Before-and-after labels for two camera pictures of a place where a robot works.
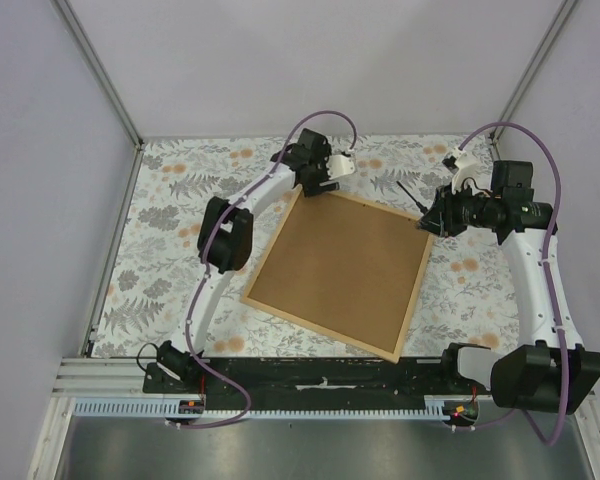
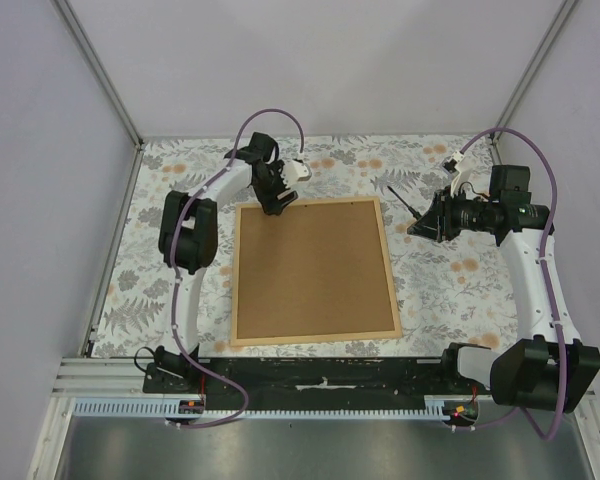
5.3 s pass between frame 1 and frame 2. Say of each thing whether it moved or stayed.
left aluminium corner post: stayed
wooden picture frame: moved
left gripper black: moved
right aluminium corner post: stayed
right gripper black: stayed
